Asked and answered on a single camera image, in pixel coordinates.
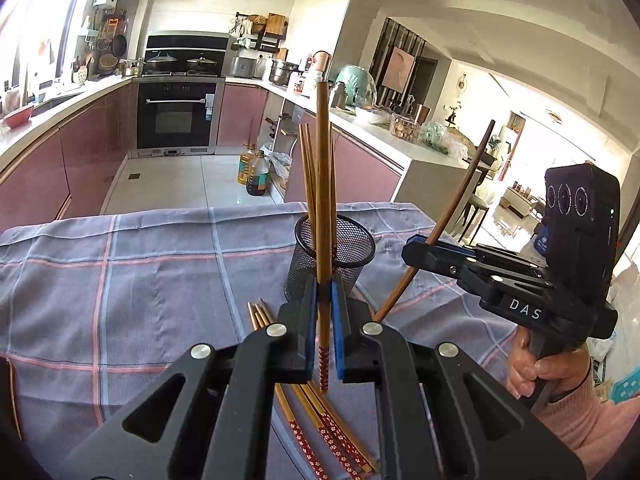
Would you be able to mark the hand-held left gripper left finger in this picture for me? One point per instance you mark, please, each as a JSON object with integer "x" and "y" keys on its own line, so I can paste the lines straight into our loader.
{"x": 297, "y": 340}

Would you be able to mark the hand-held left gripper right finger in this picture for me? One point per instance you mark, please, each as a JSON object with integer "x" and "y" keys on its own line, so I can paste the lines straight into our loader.
{"x": 340, "y": 335}

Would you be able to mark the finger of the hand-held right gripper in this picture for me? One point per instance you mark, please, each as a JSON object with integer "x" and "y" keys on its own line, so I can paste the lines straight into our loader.
{"x": 500, "y": 256}
{"x": 435, "y": 260}

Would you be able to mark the black mesh holder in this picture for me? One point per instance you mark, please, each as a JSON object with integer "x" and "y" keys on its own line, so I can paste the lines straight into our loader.
{"x": 350, "y": 255}

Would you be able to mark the red-ended wooden chopstick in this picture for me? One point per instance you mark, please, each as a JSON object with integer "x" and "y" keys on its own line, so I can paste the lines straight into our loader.
{"x": 332, "y": 170}
{"x": 310, "y": 160}
{"x": 304, "y": 160}
{"x": 322, "y": 160}
{"x": 465, "y": 180}

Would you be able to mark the bunch of wooden chopsticks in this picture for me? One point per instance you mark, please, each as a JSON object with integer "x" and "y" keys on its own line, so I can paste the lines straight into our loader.
{"x": 332, "y": 432}

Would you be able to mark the person's right forearm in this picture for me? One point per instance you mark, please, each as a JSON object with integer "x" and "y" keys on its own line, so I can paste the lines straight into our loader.
{"x": 590, "y": 425}

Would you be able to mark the person's right hand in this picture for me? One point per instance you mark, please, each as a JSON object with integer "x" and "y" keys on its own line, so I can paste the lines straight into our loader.
{"x": 562, "y": 370}

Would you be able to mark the green seat chair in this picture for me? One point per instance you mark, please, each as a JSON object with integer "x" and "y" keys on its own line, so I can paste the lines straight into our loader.
{"x": 477, "y": 210}

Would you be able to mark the pink base cabinet peninsula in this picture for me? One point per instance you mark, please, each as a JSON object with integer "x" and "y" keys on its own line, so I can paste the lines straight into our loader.
{"x": 360, "y": 165}

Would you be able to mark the plastic bag of greens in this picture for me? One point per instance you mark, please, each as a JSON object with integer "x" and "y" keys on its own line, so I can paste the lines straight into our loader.
{"x": 442, "y": 137}

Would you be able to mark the clear egg container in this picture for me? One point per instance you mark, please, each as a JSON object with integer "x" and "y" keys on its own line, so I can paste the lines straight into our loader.
{"x": 404, "y": 127}

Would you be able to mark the blue plaid tablecloth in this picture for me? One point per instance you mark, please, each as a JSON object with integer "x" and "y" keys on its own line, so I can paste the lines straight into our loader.
{"x": 150, "y": 310}

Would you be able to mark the white bowl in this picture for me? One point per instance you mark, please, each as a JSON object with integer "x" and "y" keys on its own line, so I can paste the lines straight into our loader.
{"x": 370, "y": 116}

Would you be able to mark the dark oil bottle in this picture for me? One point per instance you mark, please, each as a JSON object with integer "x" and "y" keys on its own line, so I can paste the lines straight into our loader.
{"x": 258, "y": 177}

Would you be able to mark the white plastic bag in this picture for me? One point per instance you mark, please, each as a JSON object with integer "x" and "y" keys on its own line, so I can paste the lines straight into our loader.
{"x": 277, "y": 165}

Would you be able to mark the pale green covered appliance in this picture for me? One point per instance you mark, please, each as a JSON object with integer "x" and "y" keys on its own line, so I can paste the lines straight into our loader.
{"x": 355, "y": 85}

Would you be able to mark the dark slatted partition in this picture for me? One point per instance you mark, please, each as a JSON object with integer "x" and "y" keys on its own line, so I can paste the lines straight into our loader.
{"x": 380, "y": 50}

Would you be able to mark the pink electric kettle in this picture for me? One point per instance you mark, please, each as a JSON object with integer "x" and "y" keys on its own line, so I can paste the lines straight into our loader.
{"x": 321, "y": 61}

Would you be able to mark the steel stockpot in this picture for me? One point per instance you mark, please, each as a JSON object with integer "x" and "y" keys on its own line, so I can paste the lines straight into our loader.
{"x": 282, "y": 72}

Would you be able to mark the black integrated stove oven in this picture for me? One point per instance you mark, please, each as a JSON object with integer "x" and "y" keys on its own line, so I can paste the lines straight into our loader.
{"x": 175, "y": 110}

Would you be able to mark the silver toaster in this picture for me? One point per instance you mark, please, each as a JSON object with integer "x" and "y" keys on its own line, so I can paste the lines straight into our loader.
{"x": 243, "y": 67}

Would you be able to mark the wooden cutting board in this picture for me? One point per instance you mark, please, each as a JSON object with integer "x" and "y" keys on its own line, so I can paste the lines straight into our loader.
{"x": 275, "y": 24}

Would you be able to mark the black lidded wok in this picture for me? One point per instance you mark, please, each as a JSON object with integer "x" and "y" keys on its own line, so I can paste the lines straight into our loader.
{"x": 161, "y": 62}
{"x": 202, "y": 63}

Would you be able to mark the pink base cabinet with sink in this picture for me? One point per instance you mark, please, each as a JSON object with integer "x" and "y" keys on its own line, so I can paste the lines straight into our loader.
{"x": 50, "y": 160}

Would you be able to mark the woven bamboo basket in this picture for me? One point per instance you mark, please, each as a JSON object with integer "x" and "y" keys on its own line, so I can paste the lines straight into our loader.
{"x": 108, "y": 61}

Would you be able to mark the black hanging frying pan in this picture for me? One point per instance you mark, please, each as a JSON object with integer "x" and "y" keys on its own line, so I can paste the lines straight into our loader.
{"x": 119, "y": 46}

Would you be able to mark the pink bowl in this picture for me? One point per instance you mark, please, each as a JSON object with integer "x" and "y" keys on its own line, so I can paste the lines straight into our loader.
{"x": 17, "y": 117}

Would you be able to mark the large kitchen window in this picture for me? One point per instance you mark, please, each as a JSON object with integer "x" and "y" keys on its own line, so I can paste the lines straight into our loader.
{"x": 35, "y": 25}

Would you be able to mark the pink wall picture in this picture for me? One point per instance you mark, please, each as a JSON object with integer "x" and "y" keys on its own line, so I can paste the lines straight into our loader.
{"x": 398, "y": 70}

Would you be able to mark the black wall rack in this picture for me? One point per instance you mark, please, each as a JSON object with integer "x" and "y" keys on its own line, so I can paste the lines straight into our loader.
{"x": 260, "y": 42}

